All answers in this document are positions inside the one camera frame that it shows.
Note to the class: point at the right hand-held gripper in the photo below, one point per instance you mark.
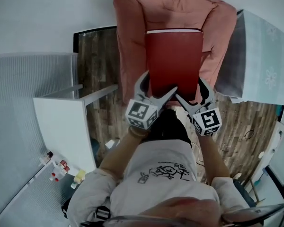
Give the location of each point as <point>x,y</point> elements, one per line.
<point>207,122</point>

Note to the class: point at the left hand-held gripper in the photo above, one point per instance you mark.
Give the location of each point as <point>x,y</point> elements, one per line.
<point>142,113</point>

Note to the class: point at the red hardcover book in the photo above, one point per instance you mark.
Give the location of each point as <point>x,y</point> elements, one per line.
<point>174,63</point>

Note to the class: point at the pink cushioned armchair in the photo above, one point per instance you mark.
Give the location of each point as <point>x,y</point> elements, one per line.
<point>170,11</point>

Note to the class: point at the person's right forearm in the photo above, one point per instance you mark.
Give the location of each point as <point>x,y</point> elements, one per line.
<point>213,159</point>

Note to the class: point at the person's left forearm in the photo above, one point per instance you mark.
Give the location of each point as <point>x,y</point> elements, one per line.
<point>118,155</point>

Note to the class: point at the table with floral cloth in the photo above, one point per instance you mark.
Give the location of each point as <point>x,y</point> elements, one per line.
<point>262,55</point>

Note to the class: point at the person's black trousers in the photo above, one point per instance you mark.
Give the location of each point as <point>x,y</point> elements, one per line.
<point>168,129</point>

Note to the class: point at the white paper card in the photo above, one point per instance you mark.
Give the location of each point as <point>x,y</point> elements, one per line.
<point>112,144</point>

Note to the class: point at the teal plastic item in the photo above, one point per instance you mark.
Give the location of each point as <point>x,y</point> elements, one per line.
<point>279,113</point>

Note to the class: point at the white round disc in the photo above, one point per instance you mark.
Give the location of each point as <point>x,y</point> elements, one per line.
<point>261,155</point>

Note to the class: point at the person's white printed t-shirt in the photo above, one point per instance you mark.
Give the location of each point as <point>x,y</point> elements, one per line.
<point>161,188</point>

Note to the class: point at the white cabinet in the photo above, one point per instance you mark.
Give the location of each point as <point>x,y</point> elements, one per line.
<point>61,126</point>

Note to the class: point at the person's head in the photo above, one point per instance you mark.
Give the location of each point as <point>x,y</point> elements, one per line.
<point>182,210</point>

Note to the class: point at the clear bottle with red label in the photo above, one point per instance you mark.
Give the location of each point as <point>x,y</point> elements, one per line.
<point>65,168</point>
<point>62,162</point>

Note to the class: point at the small dark-capped bottle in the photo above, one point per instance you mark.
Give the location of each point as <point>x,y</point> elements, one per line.
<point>49,154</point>

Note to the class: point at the ribbed glass partition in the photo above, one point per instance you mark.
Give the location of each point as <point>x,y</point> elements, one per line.
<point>14,103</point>

